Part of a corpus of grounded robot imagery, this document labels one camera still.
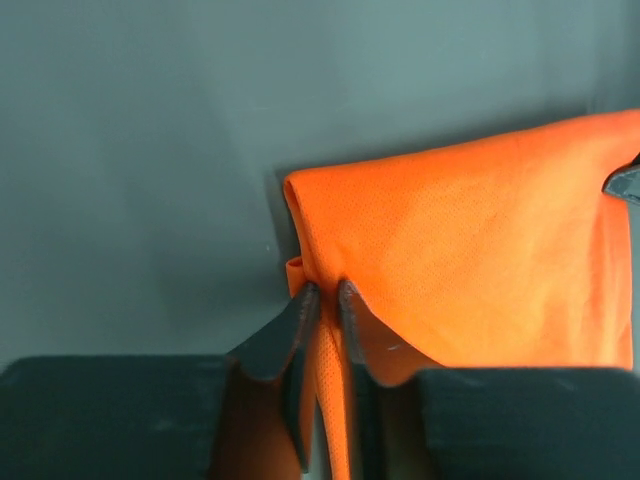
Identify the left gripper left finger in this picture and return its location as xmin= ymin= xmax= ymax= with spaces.
xmin=1 ymin=283 xmax=320 ymax=479

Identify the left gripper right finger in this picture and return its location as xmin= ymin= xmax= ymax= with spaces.
xmin=338 ymin=280 xmax=639 ymax=479

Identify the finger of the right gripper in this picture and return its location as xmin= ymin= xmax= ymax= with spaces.
xmin=602 ymin=154 xmax=640 ymax=204

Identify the orange t-shirt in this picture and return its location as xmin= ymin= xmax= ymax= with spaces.
xmin=282 ymin=107 xmax=640 ymax=480

